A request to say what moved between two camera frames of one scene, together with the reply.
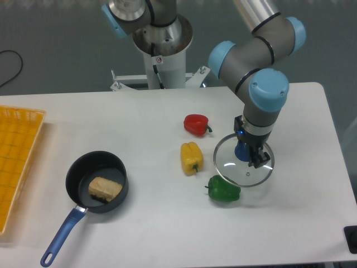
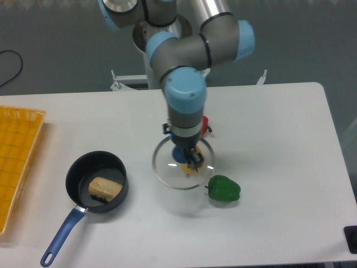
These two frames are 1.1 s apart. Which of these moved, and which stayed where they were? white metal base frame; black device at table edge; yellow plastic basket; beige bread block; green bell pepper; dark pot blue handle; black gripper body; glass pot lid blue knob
Moved: black gripper body; glass pot lid blue knob
Stayed: white metal base frame; black device at table edge; green bell pepper; dark pot blue handle; yellow plastic basket; beige bread block
